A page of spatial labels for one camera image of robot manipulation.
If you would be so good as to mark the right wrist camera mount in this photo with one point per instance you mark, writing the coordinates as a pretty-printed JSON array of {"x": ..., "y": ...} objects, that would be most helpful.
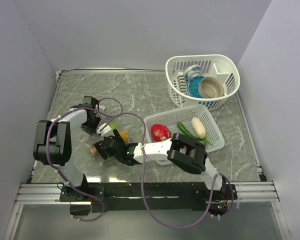
[{"x": 105, "y": 130}]

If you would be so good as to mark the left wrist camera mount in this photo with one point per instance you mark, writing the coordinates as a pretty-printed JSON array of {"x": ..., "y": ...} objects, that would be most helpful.
[{"x": 100, "y": 106}]

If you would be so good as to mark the round white dish basket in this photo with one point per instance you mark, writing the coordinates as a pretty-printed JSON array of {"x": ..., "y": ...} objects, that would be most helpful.
[{"x": 217, "y": 66}]

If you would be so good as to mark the aluminium frame rail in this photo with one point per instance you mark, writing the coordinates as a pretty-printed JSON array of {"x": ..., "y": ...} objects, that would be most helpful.
[{"x": 51, "y": 193}]

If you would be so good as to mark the fake brown kiwi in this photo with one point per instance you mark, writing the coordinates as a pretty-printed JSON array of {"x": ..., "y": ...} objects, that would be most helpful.
[{"x": 93, "y": 151}]

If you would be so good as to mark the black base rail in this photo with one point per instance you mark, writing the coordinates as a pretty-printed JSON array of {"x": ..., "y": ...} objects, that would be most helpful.
[{"x": 81, "y": 205}]

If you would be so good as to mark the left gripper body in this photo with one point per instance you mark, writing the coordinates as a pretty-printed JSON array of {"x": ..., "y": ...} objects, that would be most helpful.
[{"x": 91, "y": 126}]

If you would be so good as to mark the clear zip top bag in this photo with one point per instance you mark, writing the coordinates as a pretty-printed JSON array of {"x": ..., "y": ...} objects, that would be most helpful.
[{"x": 112, "y": 144}]

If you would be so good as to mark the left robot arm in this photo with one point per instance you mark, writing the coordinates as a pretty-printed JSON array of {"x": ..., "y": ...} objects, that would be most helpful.
[{"x": 53, "y": 144}]

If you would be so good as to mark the fake green apple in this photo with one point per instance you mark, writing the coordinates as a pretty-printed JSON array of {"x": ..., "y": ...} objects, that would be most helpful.
[{"x": 113, "y": 126}]

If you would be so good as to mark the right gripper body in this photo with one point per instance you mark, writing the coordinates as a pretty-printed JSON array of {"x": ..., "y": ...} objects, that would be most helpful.
[{"x": 101, "y": 151}]

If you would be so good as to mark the rectangular white perforated basket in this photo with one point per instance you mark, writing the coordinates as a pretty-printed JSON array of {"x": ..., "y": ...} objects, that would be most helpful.
[{"x": 184, "y": 115}]

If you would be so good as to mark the fake green chili pepper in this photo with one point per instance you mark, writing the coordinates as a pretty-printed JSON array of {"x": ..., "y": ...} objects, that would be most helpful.
[{"x": 186, "y": 132}]

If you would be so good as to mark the teal plate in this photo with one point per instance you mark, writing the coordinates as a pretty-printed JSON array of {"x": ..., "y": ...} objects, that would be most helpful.
[{"x": 192, "y": 86}]

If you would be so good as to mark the blue white patterned bowl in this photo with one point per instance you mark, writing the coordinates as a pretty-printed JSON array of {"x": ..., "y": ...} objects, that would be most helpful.
[{"x": 192, "y": 71}]

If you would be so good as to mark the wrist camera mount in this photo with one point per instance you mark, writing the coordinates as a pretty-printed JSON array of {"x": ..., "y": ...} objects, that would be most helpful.
[
  {"x": 105, "y": 130},
  {"x": 100, "y": 106}
]

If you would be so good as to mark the fake white radish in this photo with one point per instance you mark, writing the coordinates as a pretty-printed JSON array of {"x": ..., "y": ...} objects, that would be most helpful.
[{"x": 200, "y": 130}]

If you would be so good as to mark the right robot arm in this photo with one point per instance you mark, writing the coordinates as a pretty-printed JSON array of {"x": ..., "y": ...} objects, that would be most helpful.
[{"x": 183, "y": 151}]

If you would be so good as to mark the fake red dragon fruit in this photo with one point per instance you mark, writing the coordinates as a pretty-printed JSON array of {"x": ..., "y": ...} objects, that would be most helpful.
[{"x": 160, "y": 133}]

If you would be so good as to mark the beige bowl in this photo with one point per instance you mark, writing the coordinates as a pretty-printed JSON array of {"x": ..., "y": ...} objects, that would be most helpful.
[{"x": 210, "y": 88}]

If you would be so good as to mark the fake orange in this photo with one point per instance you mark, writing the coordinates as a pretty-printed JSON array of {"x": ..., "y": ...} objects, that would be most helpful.
[{"x": 124, "y": 136}]

